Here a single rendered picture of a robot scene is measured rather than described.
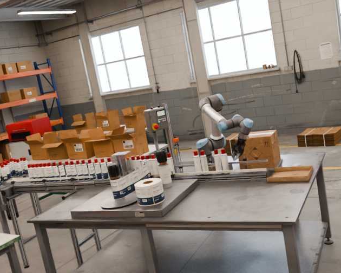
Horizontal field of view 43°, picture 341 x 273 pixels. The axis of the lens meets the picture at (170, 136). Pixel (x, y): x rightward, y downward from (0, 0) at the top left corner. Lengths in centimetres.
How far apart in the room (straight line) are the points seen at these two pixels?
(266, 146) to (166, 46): 667
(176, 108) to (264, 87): 223
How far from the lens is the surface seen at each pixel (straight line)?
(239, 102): 923
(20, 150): 909
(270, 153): 358
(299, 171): 350
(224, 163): 349
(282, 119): 895
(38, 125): 892
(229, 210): 288
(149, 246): 308
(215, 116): 344
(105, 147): 569
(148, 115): 370
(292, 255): 273
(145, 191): 307
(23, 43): 1236
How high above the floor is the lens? 185
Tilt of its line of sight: 10 degrees down
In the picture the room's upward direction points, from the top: 11 degrees counter-clockwise
